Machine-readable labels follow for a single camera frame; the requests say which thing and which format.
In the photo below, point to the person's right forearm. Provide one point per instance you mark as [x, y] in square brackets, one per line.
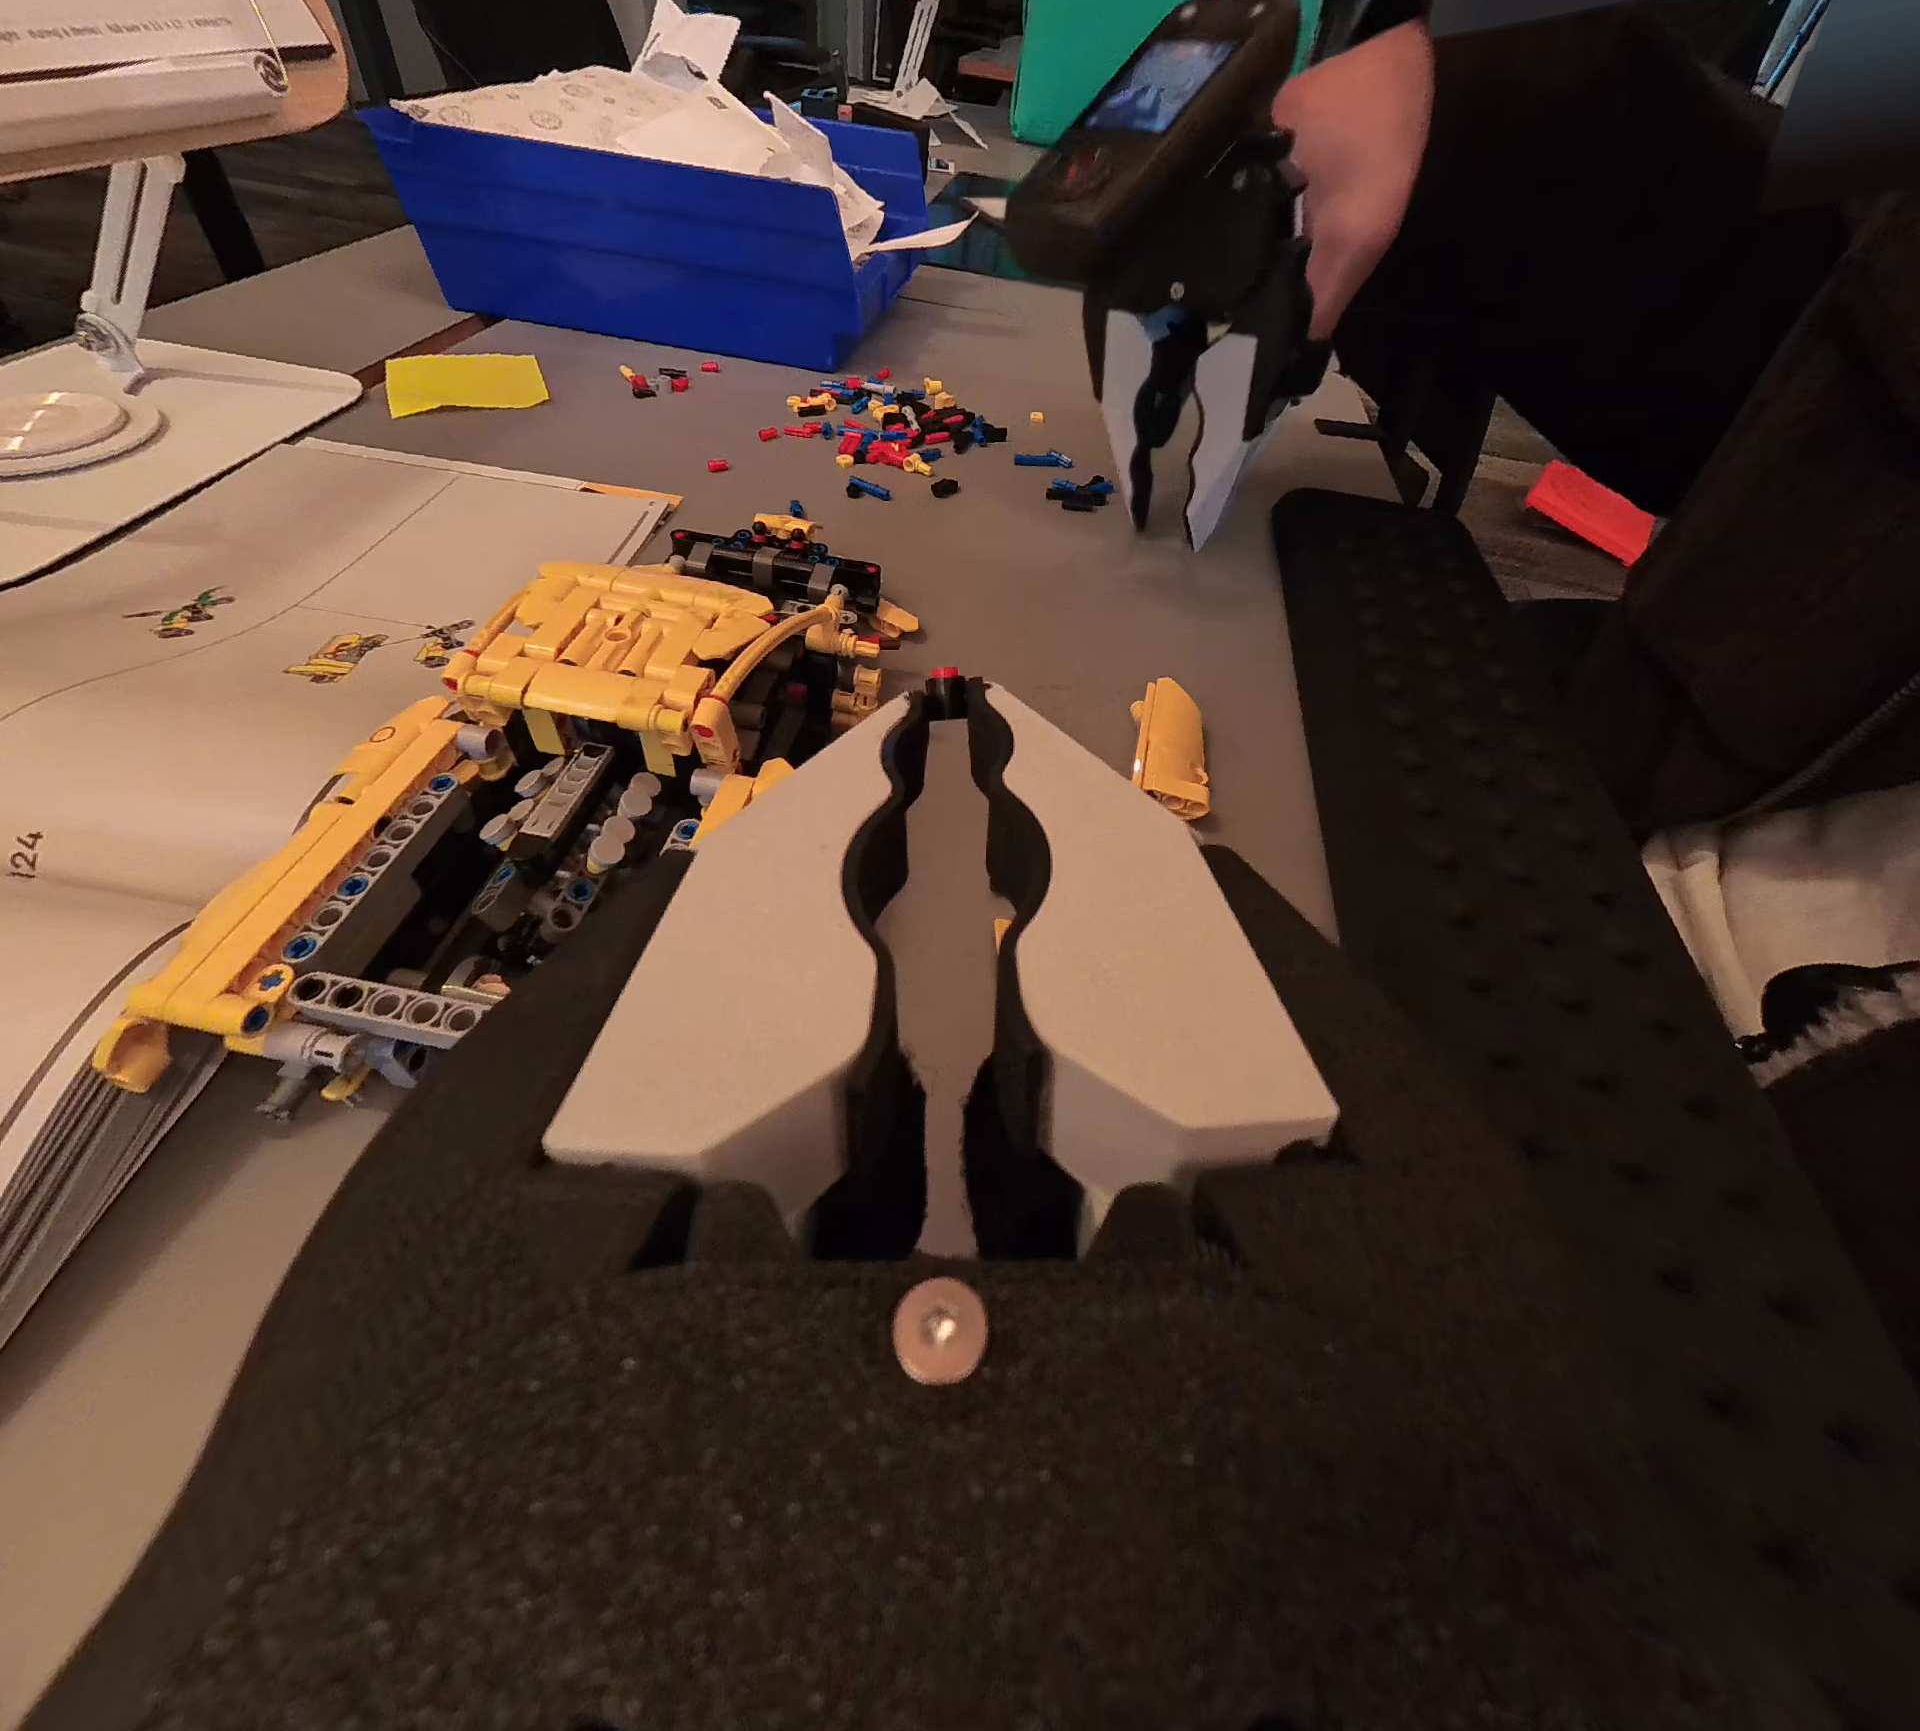
[1575, 260]

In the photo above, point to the pile of small coloured pins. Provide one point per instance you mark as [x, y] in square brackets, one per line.
[900, 425]

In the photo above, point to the yellow curved panel piece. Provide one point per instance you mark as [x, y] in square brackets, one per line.
[1171, 747]

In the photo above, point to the small red black pin cluster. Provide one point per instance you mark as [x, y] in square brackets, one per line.
[669, 379]

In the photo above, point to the grey desk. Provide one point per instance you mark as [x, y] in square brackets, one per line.
[1050, 591]

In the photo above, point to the white document stand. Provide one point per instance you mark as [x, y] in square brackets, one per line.
[194, 409]

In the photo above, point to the yellow toy brick car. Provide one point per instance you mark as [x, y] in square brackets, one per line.
[601, 651]

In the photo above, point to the cluster of black blue pins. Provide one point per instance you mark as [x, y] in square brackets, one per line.
[1081, 493]

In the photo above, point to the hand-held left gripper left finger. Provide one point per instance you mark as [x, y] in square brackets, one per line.
[721, 1011]

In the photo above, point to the person's fleece jacket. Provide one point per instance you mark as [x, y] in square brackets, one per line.
[1770, 651]

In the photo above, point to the open instruction booklet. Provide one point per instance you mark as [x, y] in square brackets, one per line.
[151, 741]

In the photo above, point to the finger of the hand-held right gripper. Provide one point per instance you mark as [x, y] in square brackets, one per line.
[1128, 409]
[1239, 425]

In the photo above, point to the small black pin connector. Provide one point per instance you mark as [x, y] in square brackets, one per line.
[944, 703]

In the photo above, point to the red flat object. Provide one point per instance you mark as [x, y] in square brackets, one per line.
[1590, 507]

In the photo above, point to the yellow sticky note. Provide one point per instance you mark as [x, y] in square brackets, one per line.
[464, 383]

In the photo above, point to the person's right hand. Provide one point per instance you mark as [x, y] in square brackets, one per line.
[1351, 140]

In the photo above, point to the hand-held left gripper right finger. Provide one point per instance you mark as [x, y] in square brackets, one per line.
[1171, 1011]

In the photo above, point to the heap of white paper bags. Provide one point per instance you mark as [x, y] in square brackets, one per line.
[601, 110]

